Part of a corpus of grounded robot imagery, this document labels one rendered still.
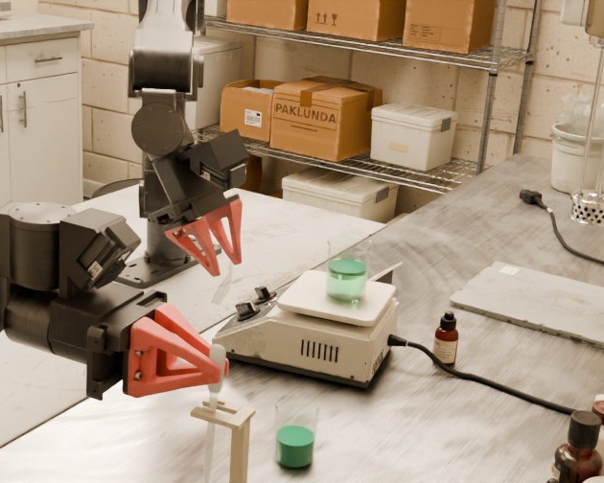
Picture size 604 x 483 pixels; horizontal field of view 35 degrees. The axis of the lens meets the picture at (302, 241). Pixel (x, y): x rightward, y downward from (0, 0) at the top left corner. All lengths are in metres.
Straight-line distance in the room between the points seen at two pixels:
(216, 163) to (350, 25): 2.34
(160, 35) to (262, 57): 2.84
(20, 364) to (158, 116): 0.34
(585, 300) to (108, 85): 3.36
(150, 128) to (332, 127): 2.34
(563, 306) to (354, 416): 0.45
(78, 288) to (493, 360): 0.59
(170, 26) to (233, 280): 0.41
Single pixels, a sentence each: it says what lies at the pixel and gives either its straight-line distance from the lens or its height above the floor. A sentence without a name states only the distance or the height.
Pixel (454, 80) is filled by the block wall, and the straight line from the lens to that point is 3.59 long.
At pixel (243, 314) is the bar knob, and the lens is 1.16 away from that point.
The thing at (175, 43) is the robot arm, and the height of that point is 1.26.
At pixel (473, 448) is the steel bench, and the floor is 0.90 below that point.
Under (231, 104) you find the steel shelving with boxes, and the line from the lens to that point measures 3.66.
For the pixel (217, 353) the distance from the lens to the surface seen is 0.78.
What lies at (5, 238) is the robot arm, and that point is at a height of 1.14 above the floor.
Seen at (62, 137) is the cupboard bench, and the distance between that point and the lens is 4.12.
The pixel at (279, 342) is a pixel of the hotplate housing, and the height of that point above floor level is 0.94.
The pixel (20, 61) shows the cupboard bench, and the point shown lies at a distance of 3.90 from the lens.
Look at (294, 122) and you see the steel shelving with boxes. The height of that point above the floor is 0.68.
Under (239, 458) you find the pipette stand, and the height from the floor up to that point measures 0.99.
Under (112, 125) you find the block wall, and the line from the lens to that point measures 4.53.
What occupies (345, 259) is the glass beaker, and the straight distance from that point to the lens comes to 1.09.
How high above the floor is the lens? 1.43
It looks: 20 degrees down
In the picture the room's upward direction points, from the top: 4 degrees clockwise
